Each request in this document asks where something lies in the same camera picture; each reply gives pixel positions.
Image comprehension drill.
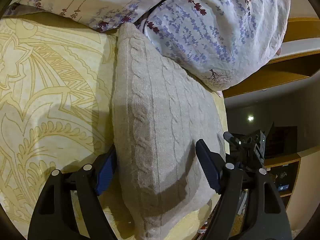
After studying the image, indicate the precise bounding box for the grey cable-knit sweater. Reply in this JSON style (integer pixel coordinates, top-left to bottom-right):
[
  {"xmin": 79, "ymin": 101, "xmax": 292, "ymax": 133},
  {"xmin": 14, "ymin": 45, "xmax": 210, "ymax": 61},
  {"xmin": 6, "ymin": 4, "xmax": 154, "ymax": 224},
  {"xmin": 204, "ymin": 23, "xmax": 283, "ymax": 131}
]
[{"xmin": 112, "ymin": 23, "xmax": 225, "ymax": 239}]

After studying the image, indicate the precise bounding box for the wooden shelf unit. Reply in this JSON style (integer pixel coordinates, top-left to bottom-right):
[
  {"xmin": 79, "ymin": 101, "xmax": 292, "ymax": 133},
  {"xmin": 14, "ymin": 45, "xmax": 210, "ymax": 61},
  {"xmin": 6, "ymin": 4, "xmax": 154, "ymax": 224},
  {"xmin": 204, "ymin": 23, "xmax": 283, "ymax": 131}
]
[{"xmin": 197, "ymin": 144, "xmax": 320, "ymax": 240}]

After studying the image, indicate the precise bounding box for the wooden bed headboard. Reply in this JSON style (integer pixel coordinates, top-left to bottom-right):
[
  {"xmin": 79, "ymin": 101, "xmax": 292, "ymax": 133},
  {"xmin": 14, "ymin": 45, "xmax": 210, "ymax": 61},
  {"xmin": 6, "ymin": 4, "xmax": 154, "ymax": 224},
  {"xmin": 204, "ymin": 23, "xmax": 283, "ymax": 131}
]
[{"xmin": 223, "ymin": 17, "xmax": 319, "ymax": 98}]

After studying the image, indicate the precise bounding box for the pink floral pillow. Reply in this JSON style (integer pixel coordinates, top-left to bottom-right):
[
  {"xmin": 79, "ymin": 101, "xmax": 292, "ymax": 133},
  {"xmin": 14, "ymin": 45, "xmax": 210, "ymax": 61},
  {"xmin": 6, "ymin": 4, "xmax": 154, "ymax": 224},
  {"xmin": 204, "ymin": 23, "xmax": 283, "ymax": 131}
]
[{"xmin": 4, "ymin": 0, "xmax": 291, "ymax": 90}]

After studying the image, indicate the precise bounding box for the yellow patterned bed sheet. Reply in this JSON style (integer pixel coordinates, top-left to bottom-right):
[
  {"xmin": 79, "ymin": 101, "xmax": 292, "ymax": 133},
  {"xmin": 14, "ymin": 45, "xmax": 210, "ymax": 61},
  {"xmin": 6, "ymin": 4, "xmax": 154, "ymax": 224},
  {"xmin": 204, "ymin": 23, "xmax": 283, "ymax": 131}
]
[{"xmin": 0, "ymin": 11, "xmax": 228, "ymax": 240}]

